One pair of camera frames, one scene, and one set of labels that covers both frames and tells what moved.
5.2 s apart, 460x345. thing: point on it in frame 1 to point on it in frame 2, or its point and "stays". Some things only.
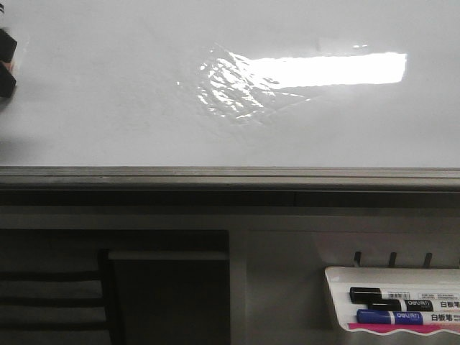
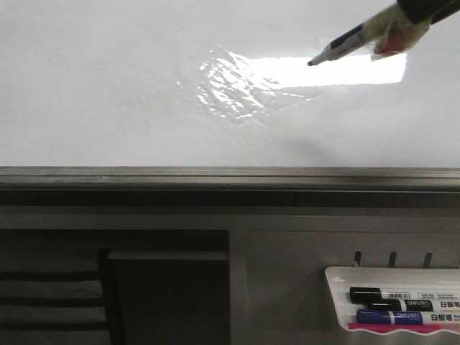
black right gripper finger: [7, 82] to [428, 11]
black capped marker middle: [412, 305] stays
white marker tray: [340, 279] stays
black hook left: [357, 257] stays
